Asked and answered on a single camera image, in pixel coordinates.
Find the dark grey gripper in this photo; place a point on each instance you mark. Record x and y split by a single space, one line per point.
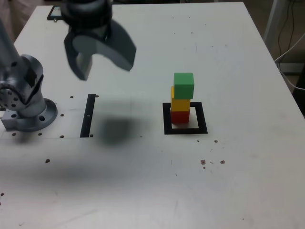
90 32

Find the green cube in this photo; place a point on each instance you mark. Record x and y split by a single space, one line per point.
184 87

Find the yellow cube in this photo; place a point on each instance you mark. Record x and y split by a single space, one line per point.
179 105

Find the red cube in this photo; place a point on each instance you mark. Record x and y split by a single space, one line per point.
179 117

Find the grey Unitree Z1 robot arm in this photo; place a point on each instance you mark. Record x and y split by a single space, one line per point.
28 100

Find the black tape square outline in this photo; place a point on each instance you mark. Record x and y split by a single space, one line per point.
202 119

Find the black smartphone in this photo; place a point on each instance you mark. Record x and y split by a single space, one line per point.
54 13

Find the black tape strip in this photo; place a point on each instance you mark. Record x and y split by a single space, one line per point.
87 119

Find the white metal post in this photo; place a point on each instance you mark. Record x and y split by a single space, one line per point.
274 14

